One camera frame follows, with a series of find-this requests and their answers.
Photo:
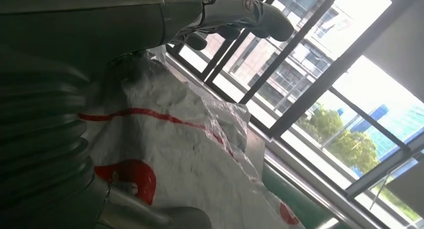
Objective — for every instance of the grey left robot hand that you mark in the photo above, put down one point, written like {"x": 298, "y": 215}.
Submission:
{"x": 82, "y": 22}

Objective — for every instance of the white red-printed poly mailer package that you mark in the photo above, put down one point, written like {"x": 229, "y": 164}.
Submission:
{"x": 185, "y": 161}

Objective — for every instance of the green conveyor belt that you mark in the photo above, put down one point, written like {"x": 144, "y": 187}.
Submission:
{"x": 298, "y": 201}

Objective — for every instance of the dark metal window frame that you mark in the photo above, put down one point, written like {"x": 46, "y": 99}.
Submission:
{"x": 298, "y": 105}

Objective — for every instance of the aluminium conveyor frame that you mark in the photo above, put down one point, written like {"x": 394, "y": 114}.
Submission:
{"x": 308, "y": 178}

